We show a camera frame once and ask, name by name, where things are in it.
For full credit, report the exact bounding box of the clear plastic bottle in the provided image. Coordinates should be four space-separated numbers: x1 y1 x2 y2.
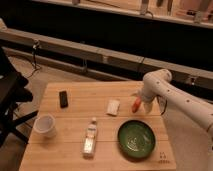
83 117 98 158

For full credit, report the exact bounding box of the green bowl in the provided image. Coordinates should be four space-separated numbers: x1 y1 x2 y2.
117 120 156 159

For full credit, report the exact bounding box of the black cable on floor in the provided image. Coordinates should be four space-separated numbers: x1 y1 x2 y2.
26 39 43 80

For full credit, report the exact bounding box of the black chair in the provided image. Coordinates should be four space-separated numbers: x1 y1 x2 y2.
0 46 37 147

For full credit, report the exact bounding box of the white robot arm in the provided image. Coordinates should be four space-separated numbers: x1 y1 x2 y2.
137 69 213 171

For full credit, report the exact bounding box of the black rectangular block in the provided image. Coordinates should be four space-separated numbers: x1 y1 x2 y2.
59 91 68 108

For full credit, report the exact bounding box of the white paper cup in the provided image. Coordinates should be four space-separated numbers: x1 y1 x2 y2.
33 115 56 138

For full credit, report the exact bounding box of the white sponge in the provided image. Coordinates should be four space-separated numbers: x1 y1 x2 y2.
107 100 120 116

